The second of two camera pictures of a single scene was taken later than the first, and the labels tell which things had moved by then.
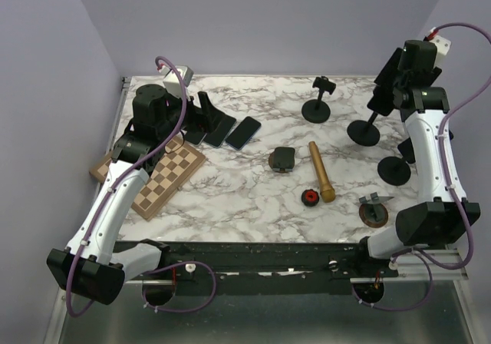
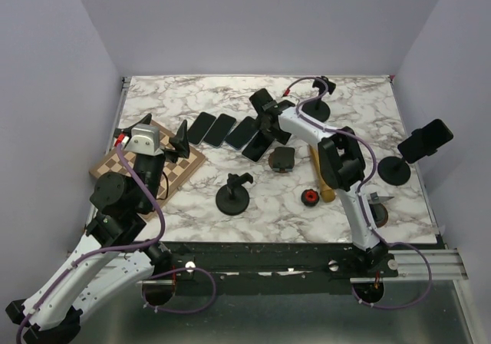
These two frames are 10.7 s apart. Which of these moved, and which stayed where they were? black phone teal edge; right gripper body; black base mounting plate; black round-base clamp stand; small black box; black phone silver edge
Moved: right gripper body; black phone silver edge
Stayed: black phone teal edge; black base mounting plate; small black box; black round-base clamp stand
